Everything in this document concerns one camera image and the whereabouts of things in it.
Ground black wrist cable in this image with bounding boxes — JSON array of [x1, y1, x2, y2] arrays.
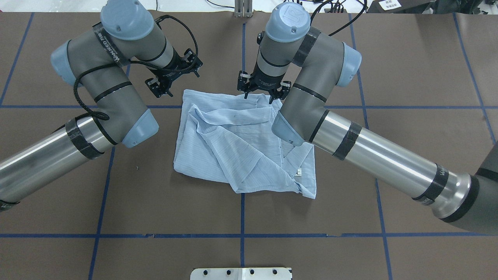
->
[[73, 15, 199, 121], [309, 0, 368, 37]]

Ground aluminium frame post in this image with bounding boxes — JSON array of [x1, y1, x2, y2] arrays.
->
[[234, 0, 254, 18]]

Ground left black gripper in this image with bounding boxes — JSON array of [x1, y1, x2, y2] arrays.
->
[[145, 48, 203, 98]]

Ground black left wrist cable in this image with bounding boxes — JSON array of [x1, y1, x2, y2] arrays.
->
[[73, 15, 199, 121]]

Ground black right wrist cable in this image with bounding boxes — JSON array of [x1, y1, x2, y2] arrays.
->
[[309, 0, 368, 37]]

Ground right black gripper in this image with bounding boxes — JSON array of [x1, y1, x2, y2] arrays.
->
[[237, 64, 292, 104]]

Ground white pedestal column with base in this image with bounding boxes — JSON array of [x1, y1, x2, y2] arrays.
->
[[190, 267, 293, 280]]

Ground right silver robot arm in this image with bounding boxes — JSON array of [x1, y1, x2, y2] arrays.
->
[[238, 1, 497, 235]]

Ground light blue button-up shirt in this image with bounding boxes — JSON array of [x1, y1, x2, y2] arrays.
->
[[173, 90, 317, 199]]

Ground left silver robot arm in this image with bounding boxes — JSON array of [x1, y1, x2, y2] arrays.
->
[[0, 0, 203, 211]]

